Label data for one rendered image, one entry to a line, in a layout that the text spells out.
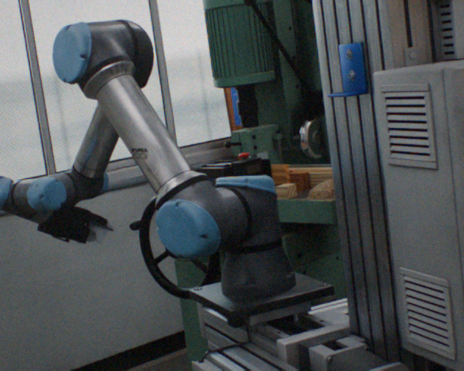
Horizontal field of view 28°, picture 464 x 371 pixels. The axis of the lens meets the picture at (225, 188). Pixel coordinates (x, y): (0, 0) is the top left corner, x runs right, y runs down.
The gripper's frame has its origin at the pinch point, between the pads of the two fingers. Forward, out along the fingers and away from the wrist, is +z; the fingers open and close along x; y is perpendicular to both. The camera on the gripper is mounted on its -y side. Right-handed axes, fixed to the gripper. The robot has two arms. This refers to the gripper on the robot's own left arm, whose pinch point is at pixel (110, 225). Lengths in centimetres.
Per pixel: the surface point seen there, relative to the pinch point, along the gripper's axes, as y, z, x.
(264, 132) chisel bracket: -39, 37, 10
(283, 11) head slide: -73, 30, 14
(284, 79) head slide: -55, 37, 14
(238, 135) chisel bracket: -36.5, 31.0, 6.4
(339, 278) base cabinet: -4, 60, 29
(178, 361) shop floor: 23, 140, -107
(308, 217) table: -13, 31, 38
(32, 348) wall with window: 32, 76, -125
